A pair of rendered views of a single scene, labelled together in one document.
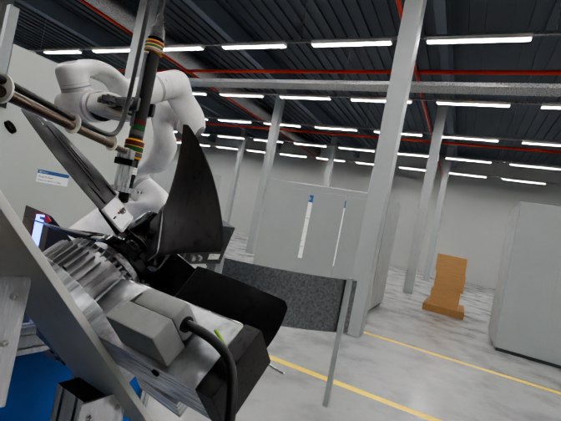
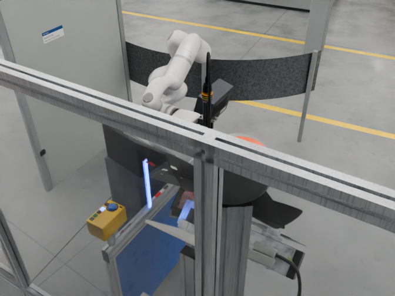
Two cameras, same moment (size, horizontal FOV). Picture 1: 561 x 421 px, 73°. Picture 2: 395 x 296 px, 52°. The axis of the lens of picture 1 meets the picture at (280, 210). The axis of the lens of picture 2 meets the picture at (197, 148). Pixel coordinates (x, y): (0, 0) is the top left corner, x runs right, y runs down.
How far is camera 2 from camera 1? 130 cm
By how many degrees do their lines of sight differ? 38
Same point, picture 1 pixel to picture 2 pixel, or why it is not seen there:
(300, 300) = (275, 78)
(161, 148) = not seen: hidden behind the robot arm
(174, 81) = (194, 51)
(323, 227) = not seen: outside the picture
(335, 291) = (303, 64)
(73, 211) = (75, 51)
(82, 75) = (158, 103)
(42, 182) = (49, 41)
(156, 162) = not seen: hidden behind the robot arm
